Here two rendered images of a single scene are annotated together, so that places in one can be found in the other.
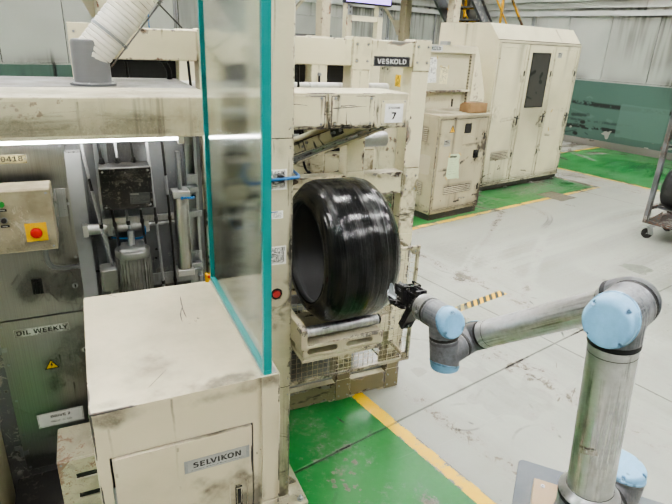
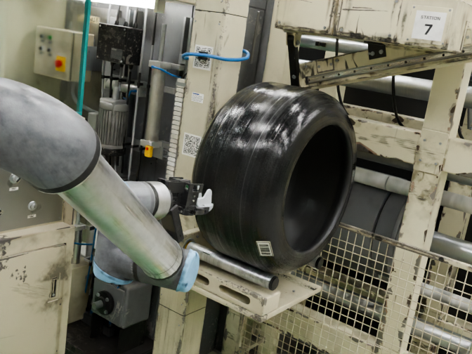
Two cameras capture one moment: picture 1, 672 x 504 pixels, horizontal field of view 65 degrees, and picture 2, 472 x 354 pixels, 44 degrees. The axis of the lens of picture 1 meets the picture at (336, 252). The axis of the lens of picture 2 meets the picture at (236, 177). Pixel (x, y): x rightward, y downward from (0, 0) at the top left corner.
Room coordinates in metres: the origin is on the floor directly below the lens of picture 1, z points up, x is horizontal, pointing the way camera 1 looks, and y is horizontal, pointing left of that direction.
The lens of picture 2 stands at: (1.05, -1.53, 1.58)
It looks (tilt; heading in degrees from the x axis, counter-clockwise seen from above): 13 degrees down; 61
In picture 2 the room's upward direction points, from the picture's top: 8 degrees clockwise
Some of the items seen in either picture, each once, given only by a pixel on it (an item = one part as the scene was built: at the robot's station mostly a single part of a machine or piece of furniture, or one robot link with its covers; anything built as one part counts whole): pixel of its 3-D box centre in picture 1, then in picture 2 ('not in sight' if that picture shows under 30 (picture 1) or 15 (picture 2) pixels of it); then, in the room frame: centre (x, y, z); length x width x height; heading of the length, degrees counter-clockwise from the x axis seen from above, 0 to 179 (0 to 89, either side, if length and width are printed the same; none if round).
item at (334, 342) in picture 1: (339, 339); (225, 282); (1.90, -0.03, 0.83); 0.36 x 0.09 x 0.06; 116
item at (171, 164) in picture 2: not in sight; (178, 147); (1.83, 0.31, 1.19); 0.05 x 0.04 x 0.48; 26
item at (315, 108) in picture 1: (332, 107); (372, 19); (2.35, 0.04, 1.71); 0.61 x 0.25 x 0.15; 116
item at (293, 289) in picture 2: (325, 331); (248, 283); (2.03, 0.03, 0.80); 0.37 x 0.36 x 0.02; 26
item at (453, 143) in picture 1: (443, 162); not in sight; (6.60, -1.29, 0.62); 0.91 x 0.58 x 1.25; 127
